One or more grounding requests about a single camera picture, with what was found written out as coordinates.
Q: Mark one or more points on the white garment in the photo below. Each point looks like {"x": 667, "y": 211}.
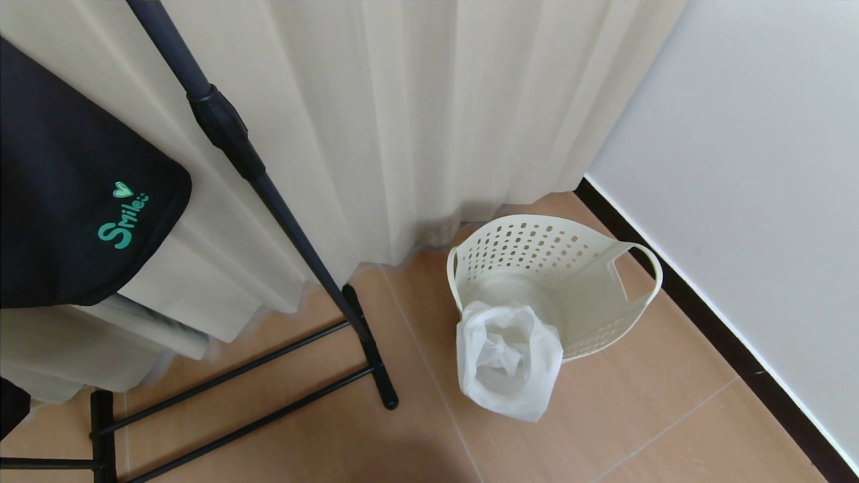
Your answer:
{"x": 503, "y": 362}

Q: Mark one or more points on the black shorts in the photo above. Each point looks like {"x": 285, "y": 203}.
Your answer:
{"x": 60, "y": 201}

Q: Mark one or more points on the white laundry basket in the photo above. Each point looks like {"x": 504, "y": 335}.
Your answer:
{"x": 537, "y": 255}

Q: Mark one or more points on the black clothes rack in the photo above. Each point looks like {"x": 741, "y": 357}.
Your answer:
{"x": 225, "y": 131}

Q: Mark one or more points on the beige curtain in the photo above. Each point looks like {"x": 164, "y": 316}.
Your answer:
{"x": 60, "y": 349}
{"x": 402, "y": 121}

